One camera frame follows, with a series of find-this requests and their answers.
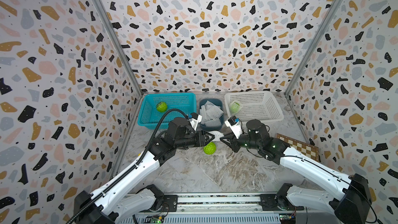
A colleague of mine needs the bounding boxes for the wooden chessboard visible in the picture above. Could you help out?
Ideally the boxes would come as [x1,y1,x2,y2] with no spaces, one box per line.
[276,133,319,162]

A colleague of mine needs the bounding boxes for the green custard apple dark spots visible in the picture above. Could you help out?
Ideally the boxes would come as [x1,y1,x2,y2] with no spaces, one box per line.
[156,102,168,113]

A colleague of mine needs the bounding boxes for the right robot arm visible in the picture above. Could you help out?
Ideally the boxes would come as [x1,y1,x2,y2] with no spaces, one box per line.
[216,117,373,224]

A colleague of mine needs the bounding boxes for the white plastic basket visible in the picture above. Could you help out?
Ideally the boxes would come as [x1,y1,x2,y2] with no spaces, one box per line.
[224,91,284,124]

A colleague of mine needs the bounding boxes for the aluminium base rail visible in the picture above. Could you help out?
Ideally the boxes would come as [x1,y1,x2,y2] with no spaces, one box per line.
[103,189,340,224]

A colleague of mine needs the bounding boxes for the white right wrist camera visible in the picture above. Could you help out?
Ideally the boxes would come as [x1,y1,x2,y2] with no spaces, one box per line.
[224,116,243,139]

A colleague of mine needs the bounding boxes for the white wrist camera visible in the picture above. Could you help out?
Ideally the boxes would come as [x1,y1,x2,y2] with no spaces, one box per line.
[224,116,243,139]
[188,113,203,132]

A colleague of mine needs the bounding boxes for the aluminium corner post left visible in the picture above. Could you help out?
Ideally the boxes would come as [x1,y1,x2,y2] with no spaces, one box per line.
[92,0,144,97]

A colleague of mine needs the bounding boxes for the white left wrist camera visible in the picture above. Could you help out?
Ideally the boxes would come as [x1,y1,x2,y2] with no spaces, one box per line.
[188,113,203,132]

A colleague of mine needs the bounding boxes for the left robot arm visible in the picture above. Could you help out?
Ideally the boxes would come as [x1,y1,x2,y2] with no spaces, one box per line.
[68,117,215,224]

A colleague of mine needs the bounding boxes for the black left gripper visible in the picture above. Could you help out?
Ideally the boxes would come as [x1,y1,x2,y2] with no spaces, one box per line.
[175,130,216,150]

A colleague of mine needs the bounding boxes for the white foam nets pile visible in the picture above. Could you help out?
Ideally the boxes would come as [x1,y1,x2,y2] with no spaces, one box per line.
[199,101,224,128]

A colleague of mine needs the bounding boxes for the aluminium corner post right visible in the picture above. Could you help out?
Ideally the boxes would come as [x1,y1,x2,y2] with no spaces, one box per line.
[284,0,343,98]

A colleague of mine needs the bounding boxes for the aluminium corner post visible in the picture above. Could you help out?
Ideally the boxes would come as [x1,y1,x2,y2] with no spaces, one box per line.
[284,0,343,98]
[92,0,144,97]

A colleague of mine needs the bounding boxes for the teal plastic basket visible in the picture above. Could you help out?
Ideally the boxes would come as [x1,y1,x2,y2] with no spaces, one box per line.
[137,93,197,130]

